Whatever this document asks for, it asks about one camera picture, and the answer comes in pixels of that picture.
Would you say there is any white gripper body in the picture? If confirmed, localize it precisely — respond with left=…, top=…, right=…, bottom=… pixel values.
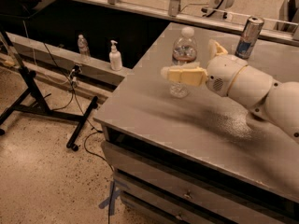
left=206, top=54, right=248, bottom=97

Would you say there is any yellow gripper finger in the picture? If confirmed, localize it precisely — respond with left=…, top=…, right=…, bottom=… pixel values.
left=161, top=63, right=207, bottom=87
left=208, top=39, right=228, bottom=59

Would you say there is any clear plastic water bottle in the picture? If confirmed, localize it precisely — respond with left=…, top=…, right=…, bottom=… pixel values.
left=170, top=26, right=197, bottom=98

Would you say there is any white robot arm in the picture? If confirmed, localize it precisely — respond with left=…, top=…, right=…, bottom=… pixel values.
left=161, top=39, right=299, bottom=143

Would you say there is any small water bottle on ledge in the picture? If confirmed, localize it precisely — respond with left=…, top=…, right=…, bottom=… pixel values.
left=78, top=35, right=91, bottom=62

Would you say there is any silver blue energy drink can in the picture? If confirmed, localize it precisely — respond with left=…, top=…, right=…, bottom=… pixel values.
left=235, top=16, right=264, bottom=59

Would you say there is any white pump soap dispenser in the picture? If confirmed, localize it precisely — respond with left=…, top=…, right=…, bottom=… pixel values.
left=109, top=40, right=122, bottom=71

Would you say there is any grey drawer cabinet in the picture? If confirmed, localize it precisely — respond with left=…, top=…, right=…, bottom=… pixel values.
left=100, top=124, right=299, bottom=224

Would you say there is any grey metal ledge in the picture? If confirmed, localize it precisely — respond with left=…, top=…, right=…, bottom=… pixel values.
left=7, top=33, right=133, bottom=86

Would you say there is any black wheeled stand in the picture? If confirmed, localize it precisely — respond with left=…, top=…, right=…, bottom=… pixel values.
left=0, top=0, right=98, bottom=151

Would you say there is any black floor cable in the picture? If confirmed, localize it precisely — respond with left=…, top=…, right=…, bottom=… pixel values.
left=41, top=40, right=117, bottom=224

